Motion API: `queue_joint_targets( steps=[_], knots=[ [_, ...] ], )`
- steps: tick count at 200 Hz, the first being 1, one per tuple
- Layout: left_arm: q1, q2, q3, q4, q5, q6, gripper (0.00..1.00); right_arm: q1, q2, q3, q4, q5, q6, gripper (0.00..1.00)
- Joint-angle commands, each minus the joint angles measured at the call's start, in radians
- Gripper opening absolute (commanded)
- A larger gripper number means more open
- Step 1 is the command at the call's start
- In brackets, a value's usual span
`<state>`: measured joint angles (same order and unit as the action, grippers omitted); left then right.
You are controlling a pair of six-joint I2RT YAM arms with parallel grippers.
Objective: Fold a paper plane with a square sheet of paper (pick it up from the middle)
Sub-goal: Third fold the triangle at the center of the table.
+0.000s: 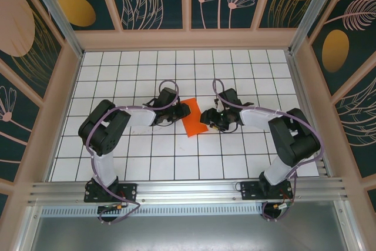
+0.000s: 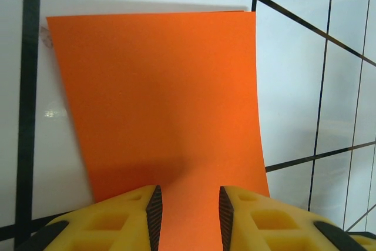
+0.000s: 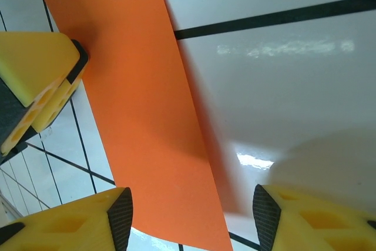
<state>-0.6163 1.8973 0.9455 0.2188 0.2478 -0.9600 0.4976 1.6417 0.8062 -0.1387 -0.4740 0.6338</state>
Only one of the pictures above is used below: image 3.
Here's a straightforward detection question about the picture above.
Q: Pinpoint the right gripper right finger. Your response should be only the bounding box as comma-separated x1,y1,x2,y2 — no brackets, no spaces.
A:
252,183,376,251

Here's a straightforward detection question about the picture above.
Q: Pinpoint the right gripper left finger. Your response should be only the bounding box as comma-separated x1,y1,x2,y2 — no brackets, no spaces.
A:
0,186,135,251

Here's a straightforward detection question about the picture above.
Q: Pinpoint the orange square paper sheet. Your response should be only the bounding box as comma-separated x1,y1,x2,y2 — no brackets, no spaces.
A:
29,0,235,251

